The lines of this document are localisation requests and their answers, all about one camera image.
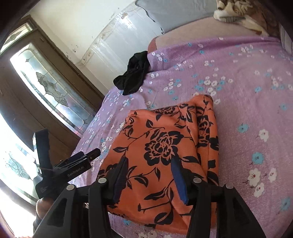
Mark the beige brown floral blanket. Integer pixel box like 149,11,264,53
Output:
213,1,280,37

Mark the grey pillow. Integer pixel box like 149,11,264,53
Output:
135,0,216,33

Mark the left hand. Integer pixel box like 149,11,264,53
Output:
36,197,54,219

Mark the brown door with stained glass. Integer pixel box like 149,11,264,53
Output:
1,16,104,229

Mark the black crumpled garment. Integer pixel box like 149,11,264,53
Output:
113,51,150,96

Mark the striped pillow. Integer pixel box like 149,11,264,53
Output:
279,23,293,55

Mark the purple floral bed sheet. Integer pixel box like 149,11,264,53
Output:
73,36,292,237

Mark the pink quilted mattress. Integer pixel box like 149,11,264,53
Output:
147,17,259,53

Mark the orange black floral garment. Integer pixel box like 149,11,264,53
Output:
98,95,219,234

